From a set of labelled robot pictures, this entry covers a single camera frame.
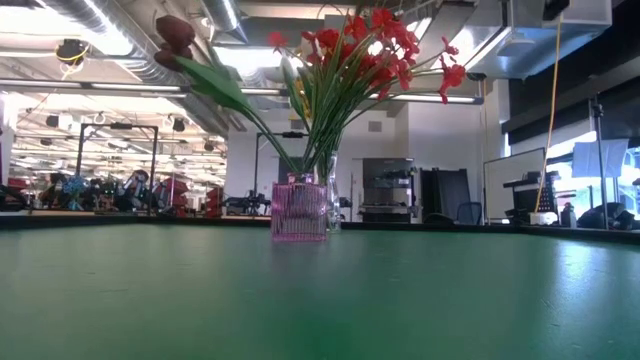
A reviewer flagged silver ventilation duct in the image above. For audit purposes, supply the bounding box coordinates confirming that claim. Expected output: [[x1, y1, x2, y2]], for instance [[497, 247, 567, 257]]
[[44, 0, 247, 136]]

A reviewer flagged yellow hanging cable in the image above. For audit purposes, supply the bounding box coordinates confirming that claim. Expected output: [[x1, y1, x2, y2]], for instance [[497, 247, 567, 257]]
[[533, 12, 565, 214]]

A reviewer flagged white artificial tulip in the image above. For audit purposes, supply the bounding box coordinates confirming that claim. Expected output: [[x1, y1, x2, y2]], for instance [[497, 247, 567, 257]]
[[279, 37, 321, 171]]

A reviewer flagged round black ceiling device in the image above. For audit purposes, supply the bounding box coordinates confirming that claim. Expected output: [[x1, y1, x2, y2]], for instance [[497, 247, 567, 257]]
[[54, 38, 92, 67]]

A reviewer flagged white reflector sheet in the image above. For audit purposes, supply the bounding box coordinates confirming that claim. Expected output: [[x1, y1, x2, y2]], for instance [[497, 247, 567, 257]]
[[572, 138, 630, 179]]

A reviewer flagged white board panel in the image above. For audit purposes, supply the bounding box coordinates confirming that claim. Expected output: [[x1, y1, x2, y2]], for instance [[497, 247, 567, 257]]
[[482, 147, 547, 221]]

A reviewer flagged dark upright panel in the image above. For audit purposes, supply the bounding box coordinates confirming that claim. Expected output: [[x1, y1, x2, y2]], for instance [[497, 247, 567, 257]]
[[420, 168, 472, 221]]

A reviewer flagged blue mesh office chair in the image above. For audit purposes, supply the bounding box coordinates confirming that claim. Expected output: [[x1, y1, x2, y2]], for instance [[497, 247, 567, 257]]
[[456, 201, 484, 226]]

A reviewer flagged clear glass vase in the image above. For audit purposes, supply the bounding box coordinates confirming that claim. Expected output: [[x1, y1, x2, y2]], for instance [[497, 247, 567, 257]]
[[315, 151, 344, 234]]

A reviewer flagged long ceiling light strip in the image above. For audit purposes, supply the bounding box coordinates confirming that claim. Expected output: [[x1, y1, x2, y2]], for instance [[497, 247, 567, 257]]
[[0, 78, 189, 94]]

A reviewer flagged yellow artificial flower bunch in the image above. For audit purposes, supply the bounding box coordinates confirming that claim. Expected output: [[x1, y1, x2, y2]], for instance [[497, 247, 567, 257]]
[[294, 77, 311, 120]]

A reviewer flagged black metal frame stand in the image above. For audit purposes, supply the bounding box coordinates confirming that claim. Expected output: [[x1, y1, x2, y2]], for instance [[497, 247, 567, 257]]
[[253, 131, 310, 201], [74, 122, 160, 216]]

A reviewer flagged steel appliance cabinet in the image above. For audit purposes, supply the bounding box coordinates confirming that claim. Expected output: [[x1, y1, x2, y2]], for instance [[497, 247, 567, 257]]
[[360, 157, 418, 224]]

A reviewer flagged dark bag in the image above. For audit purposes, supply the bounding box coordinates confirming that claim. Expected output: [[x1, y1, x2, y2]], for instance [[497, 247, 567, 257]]
[[577, 202, 637, 231]]

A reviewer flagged pink ribbed glass vase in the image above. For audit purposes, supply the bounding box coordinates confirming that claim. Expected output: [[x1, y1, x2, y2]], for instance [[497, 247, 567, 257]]
[[270, 172, 329, 244]]

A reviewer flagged black upright pole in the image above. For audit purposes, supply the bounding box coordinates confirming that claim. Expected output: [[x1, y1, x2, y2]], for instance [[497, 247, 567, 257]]
[[591, 94, 610, 231]]

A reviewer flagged black equipment rack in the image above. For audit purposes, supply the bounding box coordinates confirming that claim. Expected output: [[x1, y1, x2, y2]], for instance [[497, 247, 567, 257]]
[[503, 171, 560, 221]]

